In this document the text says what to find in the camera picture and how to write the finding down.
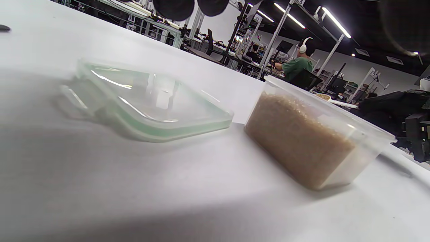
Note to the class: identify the person's right hand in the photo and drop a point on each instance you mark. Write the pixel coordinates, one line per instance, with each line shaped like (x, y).
(386, 107)

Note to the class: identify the person's left hand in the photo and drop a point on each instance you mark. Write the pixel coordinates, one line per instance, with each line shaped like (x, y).
(174, 8)

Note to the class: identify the white plastic coffee spoon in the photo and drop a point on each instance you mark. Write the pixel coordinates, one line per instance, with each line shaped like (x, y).
(342, 103)

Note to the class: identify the clear plastic sugar container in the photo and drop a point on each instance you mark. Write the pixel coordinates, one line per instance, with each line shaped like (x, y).
(366, 154)

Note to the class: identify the scooped brown sugar granules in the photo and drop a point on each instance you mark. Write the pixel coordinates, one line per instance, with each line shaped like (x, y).
(323, 96)

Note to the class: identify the clear container lid green seal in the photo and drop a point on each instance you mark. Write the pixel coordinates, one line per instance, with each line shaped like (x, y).
(151, 101)

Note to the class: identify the black office chair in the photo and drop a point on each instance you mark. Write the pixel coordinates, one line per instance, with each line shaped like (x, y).
(210, 42)
(305, 80)

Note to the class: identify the ceiling light strip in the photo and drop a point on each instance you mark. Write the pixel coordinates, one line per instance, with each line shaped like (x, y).
(263, 14)
(336, 22)
(289, 15)

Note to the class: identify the white headphones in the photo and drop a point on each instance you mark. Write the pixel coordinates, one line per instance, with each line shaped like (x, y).
(304, 45)

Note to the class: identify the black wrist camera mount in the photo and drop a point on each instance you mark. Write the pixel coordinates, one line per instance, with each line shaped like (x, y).
(418, 134)

